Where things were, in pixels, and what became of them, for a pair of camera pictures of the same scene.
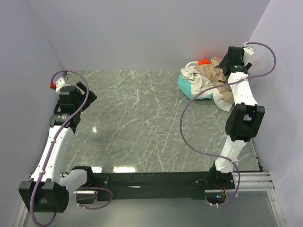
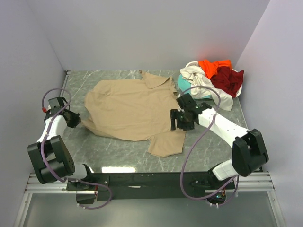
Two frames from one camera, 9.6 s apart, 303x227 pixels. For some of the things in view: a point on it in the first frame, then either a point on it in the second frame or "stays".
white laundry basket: x=192 y=63 stays
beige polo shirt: x=218 y=77 to x=136 y=110
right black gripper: x=222 y=63 to x=175 y=114
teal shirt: x=185 y=87 stays
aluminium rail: x=249 y=181 stays
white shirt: x=201 y=85 stays
